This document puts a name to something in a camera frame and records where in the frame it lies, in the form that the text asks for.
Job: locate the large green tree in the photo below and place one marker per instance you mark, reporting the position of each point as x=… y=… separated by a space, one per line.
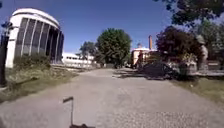
x=113 y=45

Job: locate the small green tree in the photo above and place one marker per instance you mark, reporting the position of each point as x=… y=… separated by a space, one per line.
x=87 y=48

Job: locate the yellow building with brick chimney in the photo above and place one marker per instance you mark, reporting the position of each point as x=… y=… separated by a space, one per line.
x=141 y=55

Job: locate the pale gravel path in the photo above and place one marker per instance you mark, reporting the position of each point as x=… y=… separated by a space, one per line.
x=110 y=96

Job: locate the long white building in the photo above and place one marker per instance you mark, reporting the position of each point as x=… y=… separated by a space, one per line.
x=71 y=60

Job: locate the dark car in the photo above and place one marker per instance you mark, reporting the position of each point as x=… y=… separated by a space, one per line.
x=156 y=69

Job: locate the dark red-leaved tree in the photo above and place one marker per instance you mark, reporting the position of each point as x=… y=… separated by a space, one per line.
x=175 y=41

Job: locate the green bush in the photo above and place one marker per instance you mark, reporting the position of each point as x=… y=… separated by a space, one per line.
x=31 y=61

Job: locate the grass verge with dry patches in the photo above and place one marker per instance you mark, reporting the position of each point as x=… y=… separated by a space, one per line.
x=30 y=78

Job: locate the rounded white glass-fronted building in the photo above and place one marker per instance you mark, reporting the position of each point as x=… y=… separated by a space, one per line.
x=33 y=33

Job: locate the green grass strip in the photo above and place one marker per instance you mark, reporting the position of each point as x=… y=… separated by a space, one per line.
x=206 y=88

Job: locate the large dark overhanging tree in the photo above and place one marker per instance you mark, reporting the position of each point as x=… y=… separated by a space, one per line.
x=196 y=10

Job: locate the pale green tree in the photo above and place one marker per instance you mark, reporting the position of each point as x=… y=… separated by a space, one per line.
x=213 y=36

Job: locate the stone bust on pedestal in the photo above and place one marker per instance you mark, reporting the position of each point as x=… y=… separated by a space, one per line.
x=202 y=50

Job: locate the black lamp post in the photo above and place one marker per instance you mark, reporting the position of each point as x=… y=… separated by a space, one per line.
x=3 y=56

